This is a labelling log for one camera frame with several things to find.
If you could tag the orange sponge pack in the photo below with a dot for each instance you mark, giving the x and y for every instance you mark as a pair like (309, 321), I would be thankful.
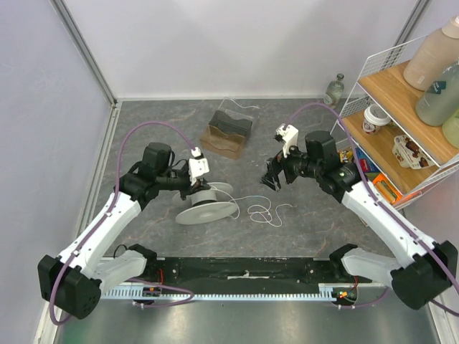
(386, 189)

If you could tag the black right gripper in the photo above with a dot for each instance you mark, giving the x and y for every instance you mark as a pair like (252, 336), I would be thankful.
(278, 166)

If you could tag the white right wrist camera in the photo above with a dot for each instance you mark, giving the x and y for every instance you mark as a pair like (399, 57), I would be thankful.
(288, 136)

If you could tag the blue slotted cable duct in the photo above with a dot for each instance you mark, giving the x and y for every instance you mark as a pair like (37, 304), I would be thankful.
(141, 293)

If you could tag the white wire shelf rack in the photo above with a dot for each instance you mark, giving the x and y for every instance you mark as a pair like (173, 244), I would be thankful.
(380, 82)

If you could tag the beige plastic bottle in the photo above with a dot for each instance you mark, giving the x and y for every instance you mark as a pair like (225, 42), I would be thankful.
(438, 51)

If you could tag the light green bottle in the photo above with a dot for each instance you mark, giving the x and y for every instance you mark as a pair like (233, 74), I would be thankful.
(450, 129)

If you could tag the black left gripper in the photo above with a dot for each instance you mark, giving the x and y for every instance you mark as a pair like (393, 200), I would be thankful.
(187, 190)

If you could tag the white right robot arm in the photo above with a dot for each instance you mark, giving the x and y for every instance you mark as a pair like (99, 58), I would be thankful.
(419, 270)

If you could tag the brown acrylic holder box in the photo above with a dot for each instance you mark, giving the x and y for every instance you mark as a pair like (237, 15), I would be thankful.
(230, 128)

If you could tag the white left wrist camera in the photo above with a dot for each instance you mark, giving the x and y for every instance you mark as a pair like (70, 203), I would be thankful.
(198, 165)

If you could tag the green translucent bottle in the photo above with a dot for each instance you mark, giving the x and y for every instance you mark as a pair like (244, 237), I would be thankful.
(440, 100)

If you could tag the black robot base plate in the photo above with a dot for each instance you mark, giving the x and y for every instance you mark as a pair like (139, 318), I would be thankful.
(246, 275)

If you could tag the white yogurt cup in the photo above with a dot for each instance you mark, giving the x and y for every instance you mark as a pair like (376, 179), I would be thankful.
(409, 154)

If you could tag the white perforated cable spool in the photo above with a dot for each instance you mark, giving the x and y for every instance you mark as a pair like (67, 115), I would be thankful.
(205, 206)

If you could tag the clear glass bottle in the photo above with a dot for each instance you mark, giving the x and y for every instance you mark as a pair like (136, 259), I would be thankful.
(334, 91)

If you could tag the yellow M&M candy bag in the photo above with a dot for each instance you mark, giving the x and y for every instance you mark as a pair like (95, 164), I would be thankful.
(346, 155)

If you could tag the white paper coffee cup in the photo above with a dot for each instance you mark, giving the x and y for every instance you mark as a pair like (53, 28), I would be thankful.
(374, 119)

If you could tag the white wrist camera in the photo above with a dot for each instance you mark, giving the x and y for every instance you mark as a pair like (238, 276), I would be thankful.
(288, 136)
(198, 165)

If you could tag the blue green snack packet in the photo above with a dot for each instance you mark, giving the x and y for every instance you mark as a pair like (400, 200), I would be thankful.
(370, 169)

